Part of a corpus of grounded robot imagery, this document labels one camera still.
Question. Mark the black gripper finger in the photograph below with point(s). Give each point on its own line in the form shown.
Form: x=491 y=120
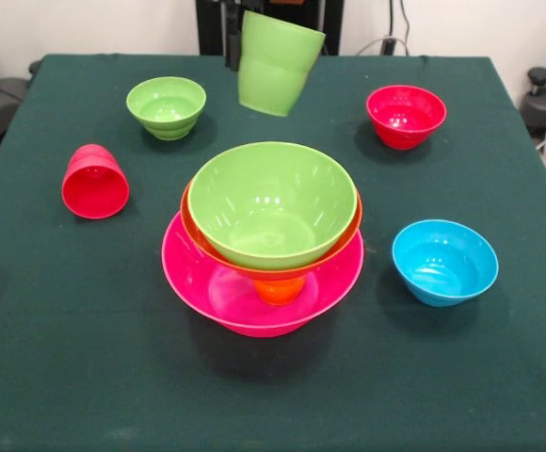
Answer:
x=232 y=37

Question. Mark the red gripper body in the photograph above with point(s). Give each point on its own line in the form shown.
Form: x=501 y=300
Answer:
x=284 y=2

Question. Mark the green cup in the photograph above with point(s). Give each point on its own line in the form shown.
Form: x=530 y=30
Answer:
x=273 y=66

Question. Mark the small red bowl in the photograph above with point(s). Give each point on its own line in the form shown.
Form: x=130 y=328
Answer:
x=405 y=115

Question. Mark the large green bowl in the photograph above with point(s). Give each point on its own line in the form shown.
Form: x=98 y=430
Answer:
x=273 y=207

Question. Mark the large orange bowl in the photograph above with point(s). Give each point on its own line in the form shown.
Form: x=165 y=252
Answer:
x=195 y=230

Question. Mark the red cup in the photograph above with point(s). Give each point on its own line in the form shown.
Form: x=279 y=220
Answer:
x=95 y=190

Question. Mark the large pink bowl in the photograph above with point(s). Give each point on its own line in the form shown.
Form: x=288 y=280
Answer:
x=183 y=278

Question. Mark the orange cup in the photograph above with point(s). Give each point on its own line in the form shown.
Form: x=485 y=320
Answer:
x=280 y=292

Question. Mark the small green bowl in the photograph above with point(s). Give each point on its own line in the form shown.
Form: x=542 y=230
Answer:
x=165 y=106

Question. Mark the black power plug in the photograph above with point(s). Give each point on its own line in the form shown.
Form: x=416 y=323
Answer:
x=389 y=46

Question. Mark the black office chair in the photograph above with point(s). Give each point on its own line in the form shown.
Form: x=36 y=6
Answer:
x=0 y=101

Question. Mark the small blue bowl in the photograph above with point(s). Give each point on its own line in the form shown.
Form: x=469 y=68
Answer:
x=442 y=268

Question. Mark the dark green tablecloth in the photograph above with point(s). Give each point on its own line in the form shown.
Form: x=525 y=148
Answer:
x=273 y=386

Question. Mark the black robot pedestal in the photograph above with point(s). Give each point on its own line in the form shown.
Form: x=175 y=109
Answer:
x=332 y=23

